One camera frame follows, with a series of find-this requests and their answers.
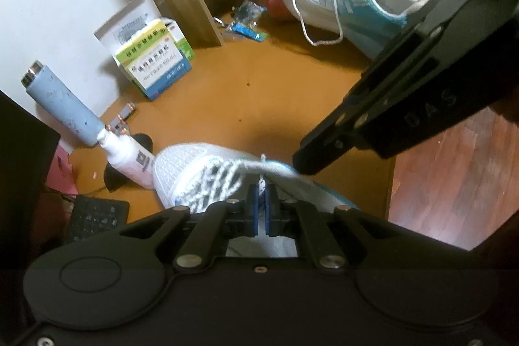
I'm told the green and white medicine box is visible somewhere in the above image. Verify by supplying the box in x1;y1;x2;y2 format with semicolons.
162;18;195;61

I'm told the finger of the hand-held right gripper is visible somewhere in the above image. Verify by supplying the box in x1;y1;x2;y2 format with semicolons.
292;0;447;177

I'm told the white open cardboard box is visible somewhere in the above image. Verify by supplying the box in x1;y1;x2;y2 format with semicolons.
94;0;163;67

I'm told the light blue thermos bottle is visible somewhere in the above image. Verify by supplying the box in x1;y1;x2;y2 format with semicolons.
22;61;107;147

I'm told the blue and white medicine box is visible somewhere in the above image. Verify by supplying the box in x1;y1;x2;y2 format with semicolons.
124;42;192;101

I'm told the black computer mouse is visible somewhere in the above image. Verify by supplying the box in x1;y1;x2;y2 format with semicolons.
104;133;154;193

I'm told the red apple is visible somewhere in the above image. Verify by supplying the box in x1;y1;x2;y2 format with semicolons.
265;0;296;21

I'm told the clear plastic bag blue label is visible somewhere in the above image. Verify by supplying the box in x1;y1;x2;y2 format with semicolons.
223;0;271;43

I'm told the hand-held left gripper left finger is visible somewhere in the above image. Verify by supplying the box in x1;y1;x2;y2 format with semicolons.
117;184;259;270

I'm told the white and blue sneaker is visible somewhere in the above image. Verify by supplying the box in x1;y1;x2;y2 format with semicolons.
279;0;433;61
153;143;361;260

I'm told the pink box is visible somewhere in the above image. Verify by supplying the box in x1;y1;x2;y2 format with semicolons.
44;145;78;195

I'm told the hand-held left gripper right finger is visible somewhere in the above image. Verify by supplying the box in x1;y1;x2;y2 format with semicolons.
265;184;410;271

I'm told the yellow-green medicine box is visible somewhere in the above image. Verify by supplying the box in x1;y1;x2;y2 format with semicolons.
114;18;171;67

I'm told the black keyboard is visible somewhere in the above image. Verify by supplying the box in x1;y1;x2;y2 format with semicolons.
65;195;130;246

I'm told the black computer monitor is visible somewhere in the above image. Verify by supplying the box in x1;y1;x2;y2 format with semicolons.
0;90;61;269

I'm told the white shoelace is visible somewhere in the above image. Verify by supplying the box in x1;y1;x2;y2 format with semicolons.
174;153;293;214
292;0;370;46

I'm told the white lotion bottle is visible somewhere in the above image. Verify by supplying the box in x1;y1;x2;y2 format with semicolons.
99;129;157;191

